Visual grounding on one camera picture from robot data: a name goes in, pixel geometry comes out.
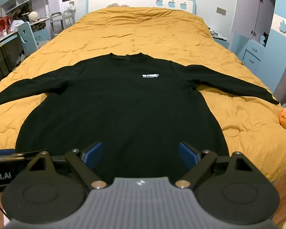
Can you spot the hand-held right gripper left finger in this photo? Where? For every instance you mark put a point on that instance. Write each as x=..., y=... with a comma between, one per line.
x=94, y=155

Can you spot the white blue wardrobe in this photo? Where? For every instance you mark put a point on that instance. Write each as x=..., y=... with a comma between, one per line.
x=276, y=47

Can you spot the white plastic bag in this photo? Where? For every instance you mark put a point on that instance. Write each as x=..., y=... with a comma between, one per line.
x=17, y=25

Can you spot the white round ball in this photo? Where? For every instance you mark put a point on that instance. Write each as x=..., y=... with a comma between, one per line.
x=34, y=16

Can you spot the black long-sleeve sweater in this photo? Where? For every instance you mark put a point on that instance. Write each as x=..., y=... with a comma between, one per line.
x=121, y=100

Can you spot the grey rolling cart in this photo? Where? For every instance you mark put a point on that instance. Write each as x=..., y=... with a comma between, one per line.
x=62, y=20

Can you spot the red bag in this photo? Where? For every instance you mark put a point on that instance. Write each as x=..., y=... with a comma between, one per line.
x=3, y=25

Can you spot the blue white desk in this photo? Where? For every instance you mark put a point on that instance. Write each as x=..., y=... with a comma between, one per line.
x=0, y=45

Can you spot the wall switch plate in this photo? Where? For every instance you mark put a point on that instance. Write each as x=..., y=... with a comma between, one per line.
x=221, y=11

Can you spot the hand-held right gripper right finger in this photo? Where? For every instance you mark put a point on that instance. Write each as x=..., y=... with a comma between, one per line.
x=187, y=153

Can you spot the white sneaker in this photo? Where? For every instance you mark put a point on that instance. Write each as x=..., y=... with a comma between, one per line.
x=21, y=58

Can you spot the mustard yellow quilt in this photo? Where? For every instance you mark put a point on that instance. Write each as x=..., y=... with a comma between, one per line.
x=145, y=33

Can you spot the blue nightstand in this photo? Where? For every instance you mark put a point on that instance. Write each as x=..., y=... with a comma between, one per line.
x=222, y=41

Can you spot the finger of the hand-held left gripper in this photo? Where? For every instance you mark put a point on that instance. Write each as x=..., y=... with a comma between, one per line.
x=3, y=152

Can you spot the light blue chair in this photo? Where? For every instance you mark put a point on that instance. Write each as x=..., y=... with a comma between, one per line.
x=27, y=38

